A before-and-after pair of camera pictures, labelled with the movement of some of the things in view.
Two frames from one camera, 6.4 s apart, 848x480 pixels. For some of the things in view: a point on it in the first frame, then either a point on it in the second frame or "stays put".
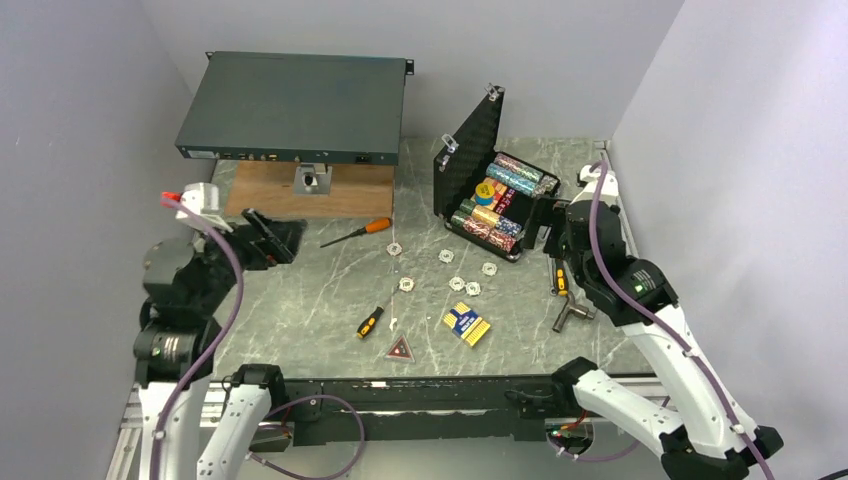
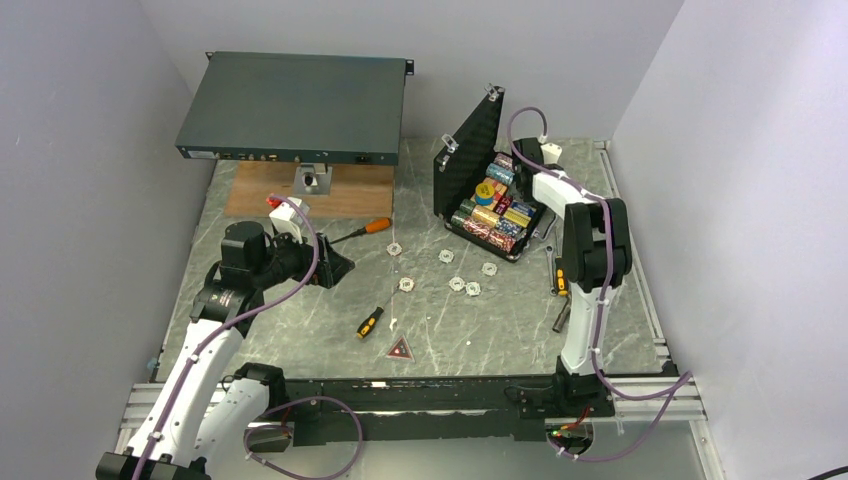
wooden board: x=358 y=191 stays put
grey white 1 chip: x=489 y=268 stays put
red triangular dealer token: x=400 y=351 stays put
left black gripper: x=268 y=241 -> x=332 y=265
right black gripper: x=546 y=212 -> x=527 y=199
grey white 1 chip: x=456 y=283 stays put
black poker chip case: x=489 y=197 stays put
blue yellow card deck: x=466 y=324 -> x=520 y=213
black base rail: x=418 y=409 stays put
